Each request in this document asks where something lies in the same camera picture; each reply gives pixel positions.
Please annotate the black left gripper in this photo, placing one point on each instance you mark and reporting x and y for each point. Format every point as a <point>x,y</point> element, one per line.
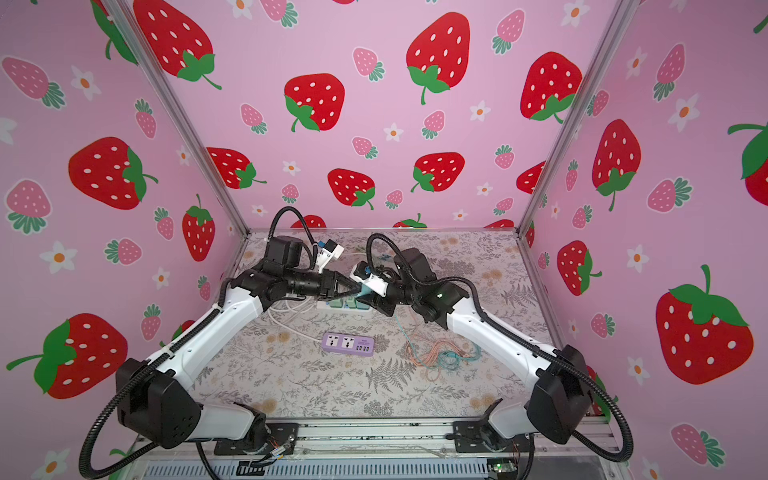
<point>327,283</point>

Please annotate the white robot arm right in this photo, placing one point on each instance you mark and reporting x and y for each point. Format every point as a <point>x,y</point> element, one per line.
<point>559,387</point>

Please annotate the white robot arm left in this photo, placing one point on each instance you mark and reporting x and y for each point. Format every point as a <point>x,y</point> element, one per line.
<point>153,396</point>

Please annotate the white blue power strip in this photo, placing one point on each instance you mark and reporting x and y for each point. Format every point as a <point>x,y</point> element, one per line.
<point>346,305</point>

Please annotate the purple power strip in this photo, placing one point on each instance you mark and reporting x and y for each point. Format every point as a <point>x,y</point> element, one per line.
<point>348,344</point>

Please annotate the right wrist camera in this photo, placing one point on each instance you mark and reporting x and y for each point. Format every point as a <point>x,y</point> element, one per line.
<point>363,272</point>

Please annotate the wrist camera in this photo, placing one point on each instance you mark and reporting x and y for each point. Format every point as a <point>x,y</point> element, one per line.
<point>326,252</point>
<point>363,272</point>

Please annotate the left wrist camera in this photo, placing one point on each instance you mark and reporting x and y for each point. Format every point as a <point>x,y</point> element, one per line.
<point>326,252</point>

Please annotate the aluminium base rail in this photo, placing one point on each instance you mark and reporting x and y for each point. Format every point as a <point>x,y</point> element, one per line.
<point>409,448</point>

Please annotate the aluminium corner post right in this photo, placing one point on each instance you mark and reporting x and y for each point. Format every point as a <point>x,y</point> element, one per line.
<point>616,28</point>

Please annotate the aluminium corner post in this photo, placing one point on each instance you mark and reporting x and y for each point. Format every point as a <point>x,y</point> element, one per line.
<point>127,25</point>
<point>616,28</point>

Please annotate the aluminium corner post left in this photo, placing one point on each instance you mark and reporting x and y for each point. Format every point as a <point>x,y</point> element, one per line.
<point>127,25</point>

